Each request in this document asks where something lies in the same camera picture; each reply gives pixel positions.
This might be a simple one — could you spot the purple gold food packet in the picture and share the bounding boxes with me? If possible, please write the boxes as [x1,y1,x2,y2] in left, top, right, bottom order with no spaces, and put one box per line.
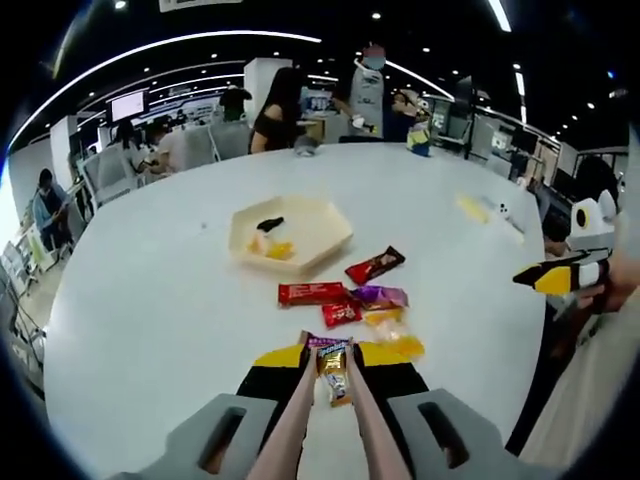
[302,330,354,351]

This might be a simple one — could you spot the white flat strip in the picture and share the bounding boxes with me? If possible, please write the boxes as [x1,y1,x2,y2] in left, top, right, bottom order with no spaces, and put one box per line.
[499,214,527,245]

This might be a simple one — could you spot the person's right hand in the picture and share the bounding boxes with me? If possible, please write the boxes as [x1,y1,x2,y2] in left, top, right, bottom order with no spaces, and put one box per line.
[573,233,640,315]

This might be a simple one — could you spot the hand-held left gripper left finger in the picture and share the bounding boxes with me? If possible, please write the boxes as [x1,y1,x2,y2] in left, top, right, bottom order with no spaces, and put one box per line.
[166,342,307,480]

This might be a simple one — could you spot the long red food bar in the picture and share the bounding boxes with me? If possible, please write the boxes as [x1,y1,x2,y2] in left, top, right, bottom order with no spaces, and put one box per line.
[277,280,350,310]

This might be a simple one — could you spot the grey crumpled cloth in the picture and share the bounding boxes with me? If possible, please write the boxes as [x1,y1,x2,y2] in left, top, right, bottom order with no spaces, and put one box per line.
[293,133,322,158]

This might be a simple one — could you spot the dark red food bar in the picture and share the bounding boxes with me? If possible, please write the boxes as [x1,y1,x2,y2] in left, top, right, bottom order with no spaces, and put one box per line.
[343,244,407,283]

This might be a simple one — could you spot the wide ceiling light strip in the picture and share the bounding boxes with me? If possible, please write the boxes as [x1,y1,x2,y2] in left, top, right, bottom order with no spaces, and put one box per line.
[487,0,515,34]

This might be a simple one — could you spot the hanging bright monitor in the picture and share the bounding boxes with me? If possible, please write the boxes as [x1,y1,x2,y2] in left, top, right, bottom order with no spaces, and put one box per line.
[108,91,147,122]

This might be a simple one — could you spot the yellow strip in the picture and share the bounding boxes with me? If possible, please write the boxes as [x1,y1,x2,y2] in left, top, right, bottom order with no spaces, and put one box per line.
[456,194,490,225]

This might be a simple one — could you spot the orange jelly food packet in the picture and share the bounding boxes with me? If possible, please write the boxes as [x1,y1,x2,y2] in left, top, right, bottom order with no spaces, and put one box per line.
[246,233,297,262]
[360,306,427,365]

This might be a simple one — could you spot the small orange food candy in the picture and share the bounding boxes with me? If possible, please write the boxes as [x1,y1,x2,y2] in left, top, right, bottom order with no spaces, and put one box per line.
[314,339,355,410]

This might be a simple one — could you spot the pink food tongs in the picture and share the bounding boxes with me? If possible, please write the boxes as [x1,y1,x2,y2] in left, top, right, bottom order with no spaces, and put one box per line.
[247,344,415,480]

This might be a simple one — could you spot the white office chair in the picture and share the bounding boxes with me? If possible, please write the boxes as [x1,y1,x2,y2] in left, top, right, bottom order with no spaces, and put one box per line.
[81,148,137,207]

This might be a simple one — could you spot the person's cream shirt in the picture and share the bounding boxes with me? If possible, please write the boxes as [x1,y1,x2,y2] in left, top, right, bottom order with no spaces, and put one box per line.
[519,299,640,480]

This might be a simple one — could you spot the white square column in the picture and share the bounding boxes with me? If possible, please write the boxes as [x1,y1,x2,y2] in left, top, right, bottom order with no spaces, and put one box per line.
[243,56,295,151]

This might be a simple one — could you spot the thin ceiling light strip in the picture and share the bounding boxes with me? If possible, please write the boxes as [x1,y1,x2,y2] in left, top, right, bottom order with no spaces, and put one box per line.
[8,31,324,149]

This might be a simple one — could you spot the small red food packet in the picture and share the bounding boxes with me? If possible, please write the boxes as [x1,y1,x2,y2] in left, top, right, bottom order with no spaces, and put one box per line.
[320,298,365,330]

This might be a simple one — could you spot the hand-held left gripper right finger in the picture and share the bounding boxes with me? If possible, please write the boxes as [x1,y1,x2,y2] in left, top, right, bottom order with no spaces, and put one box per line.
[356,340,504,480]

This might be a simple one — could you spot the cream hexagonal container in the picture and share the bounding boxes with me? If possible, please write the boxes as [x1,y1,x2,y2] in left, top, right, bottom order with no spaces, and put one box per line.
[228,194,355,279]

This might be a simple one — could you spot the blue and yellow cloth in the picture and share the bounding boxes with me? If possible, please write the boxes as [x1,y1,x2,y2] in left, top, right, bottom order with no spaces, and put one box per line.
[405,127,433,158]

